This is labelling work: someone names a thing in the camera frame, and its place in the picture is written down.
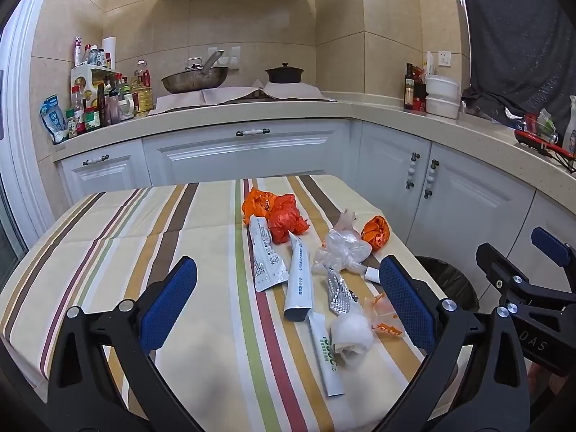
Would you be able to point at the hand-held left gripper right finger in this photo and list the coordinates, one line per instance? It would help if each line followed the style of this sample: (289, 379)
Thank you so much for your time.
(405, 301)

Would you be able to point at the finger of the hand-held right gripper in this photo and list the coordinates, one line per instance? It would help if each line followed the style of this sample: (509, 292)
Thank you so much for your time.
(551, 245)
(499, 270)

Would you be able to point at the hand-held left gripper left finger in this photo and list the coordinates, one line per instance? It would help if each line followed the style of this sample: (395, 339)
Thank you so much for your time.
(168, 306)

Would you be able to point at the clear wrapper with orange print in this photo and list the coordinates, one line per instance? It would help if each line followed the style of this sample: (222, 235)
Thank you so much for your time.
(382, 319)

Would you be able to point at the bin with black liner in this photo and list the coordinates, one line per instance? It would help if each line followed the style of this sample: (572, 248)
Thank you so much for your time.
(450, 279)

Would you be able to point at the white foam wrap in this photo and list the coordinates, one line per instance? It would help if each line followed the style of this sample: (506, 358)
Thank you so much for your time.
(353, 337)

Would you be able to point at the silver blister pack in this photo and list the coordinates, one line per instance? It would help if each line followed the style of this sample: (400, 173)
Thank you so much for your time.
(339, 297)

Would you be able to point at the clear plastic bag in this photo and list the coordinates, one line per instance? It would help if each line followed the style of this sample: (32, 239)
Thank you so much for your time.
(342, 247)

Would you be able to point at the white tube with green print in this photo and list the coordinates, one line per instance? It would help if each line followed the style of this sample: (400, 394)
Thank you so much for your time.
(326, 364)

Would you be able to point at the white printed pouch packet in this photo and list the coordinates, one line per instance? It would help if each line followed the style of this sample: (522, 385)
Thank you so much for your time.
(265, 261)

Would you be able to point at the white toothpaste tube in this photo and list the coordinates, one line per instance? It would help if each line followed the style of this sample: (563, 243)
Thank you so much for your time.
(298, 288)

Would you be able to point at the striped tablecloth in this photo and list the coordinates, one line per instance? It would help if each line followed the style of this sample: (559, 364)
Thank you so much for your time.
(135, 252)

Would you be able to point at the small orange plastic bag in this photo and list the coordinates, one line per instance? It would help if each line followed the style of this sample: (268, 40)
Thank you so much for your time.
(375, 231)

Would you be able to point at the red plastic tray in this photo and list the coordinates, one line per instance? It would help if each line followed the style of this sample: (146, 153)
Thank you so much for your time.
(535, 140)

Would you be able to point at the white spray bottle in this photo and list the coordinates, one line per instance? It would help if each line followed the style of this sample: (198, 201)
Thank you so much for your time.
(571, 126)

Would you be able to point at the green printed plastic wrapper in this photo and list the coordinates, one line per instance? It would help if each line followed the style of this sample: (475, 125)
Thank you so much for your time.
(546, 123)

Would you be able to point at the orange crumpled plastic bag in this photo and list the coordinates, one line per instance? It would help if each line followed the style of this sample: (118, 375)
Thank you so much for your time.
(256, 202)

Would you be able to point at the red-orange crumpled plastic bag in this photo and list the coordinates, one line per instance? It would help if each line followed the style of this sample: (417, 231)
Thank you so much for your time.
(285, 218)

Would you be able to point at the white kitchen cabinet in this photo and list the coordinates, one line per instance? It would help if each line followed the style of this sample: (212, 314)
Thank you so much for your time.
(270, 157)

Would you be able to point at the red food package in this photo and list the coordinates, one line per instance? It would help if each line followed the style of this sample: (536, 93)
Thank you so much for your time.
(419, 94)

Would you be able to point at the dark glass oil bottle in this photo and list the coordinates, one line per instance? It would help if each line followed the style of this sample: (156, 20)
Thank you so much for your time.
(408, 90)

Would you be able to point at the cluster of condiment bottles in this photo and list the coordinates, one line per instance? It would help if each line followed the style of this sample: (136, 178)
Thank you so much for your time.
(92, 119)

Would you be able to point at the large yellow oil bottle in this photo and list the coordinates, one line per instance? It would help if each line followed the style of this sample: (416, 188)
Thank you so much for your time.
(143, 96)

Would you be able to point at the white paper package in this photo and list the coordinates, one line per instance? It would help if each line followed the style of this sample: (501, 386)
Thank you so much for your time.
(429, 64)

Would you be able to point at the beige stove cover cloth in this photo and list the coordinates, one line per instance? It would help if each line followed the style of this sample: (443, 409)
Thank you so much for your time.
(225, 95)

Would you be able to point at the blue and white pouch bag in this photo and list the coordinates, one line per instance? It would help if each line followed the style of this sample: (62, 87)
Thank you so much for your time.
(53, 119)

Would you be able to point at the steel wok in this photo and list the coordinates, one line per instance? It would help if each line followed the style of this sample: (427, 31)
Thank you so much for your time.
(193, 82)

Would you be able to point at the steel kettle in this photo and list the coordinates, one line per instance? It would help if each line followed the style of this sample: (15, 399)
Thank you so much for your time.
(194, 65)

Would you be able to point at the white shelf rack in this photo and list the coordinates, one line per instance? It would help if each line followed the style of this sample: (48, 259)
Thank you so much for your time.
(85, 74)

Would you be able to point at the black lidded pot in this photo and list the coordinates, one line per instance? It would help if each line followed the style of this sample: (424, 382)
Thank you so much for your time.
(283, 75)

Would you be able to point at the white paper towel roll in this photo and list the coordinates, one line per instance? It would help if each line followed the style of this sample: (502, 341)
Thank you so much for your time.
(109, 51)

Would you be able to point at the white wall socket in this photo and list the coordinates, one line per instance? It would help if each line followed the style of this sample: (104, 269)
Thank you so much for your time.
(445, 58)
(215, 56)
(234, 57)

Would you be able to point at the white door frame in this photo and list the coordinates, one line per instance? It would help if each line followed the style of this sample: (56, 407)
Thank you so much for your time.
(22, 121)

